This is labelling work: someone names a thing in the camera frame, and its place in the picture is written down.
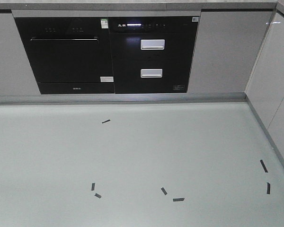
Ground black disinfection cabinet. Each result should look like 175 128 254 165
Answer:
107 16 200 94

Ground upper silver drawer handle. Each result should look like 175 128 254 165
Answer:
140 39 165 50

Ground silver drawer handle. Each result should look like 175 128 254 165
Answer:
140 69 163 78
140 39 165 50

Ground lower silver drawer handle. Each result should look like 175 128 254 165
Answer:
140 69 163 78

